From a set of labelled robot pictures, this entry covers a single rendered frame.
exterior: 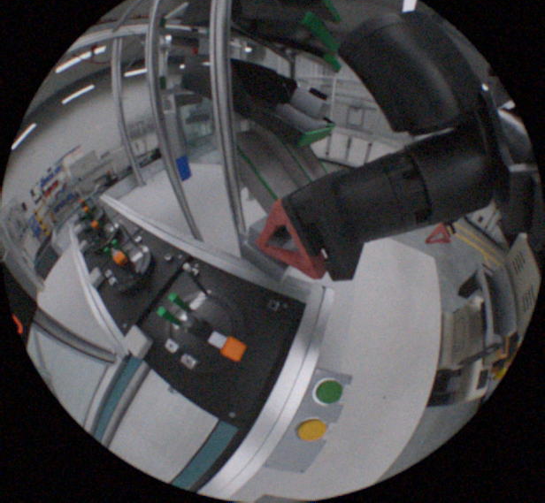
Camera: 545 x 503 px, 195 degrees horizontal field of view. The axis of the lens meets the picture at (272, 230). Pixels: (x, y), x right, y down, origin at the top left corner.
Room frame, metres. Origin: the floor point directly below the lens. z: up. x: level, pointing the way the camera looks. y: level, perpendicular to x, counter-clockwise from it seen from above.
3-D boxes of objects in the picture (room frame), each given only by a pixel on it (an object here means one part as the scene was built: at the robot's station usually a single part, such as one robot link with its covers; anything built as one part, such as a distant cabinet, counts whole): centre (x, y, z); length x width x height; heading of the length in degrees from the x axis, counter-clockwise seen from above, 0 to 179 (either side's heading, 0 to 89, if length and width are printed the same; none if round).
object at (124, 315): (0.14, 0.34, 1.01); 0.24 x 0.24 x 0.13; 67
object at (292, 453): (-0.12, -0.06, 0.93); 0.21 x 0.07 x 0.06; 157
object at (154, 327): (0.04, 0.11, 0.96); 0.24 x 0.24 x 0.02; 67
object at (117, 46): (0.87, 0.94, 1.56); 0.05 x 0.05 x 1.39; 67
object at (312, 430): (-0.12, -0.06, 0.96); 0.04 x 0.04 x 0.02
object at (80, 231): (0.33, 0.80, 1.01); 0.24 x 0.24 x 0.13; 67
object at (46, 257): (0.27, 2.24, 0.73); 0.62 x 0.42 x 0.23; 157
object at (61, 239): (1.30, 0.99, 0.92); 2.35 x 0.41 x 0.12; 157
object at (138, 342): (-0.01, 0.24, 0.97); 0.05 x 0.05 x 0.04; 67
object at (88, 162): (4.24, 6.67, 0.69); 2.42 x 1.03 x 1.38; 150
